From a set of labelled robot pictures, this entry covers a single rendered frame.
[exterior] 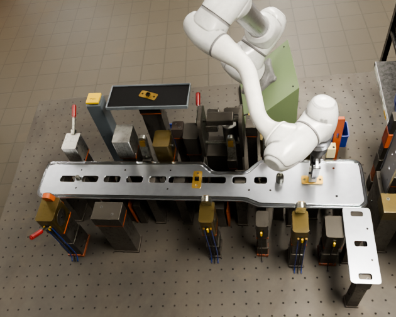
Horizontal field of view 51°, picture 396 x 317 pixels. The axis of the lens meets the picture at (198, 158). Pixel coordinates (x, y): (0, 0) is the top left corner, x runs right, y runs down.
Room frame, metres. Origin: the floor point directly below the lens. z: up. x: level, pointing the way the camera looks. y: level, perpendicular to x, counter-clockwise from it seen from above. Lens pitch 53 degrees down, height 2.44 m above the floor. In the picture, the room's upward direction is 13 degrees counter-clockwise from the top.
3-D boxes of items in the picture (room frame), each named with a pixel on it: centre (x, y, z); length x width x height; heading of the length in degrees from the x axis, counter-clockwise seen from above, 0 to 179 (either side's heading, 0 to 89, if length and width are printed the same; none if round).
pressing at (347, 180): (0.96, 0.04, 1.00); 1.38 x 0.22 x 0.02; 74
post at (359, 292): (0.43, -0.47, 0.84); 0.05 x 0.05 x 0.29; 74
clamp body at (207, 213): (0.77, 0.02, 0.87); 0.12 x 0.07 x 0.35; 164
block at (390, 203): (0.64, -0.65, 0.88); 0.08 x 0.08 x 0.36; 74
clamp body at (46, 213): (0.94, 0.65, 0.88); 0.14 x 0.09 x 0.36; 164
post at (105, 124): (1.42, 0.40, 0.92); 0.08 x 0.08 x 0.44; 74
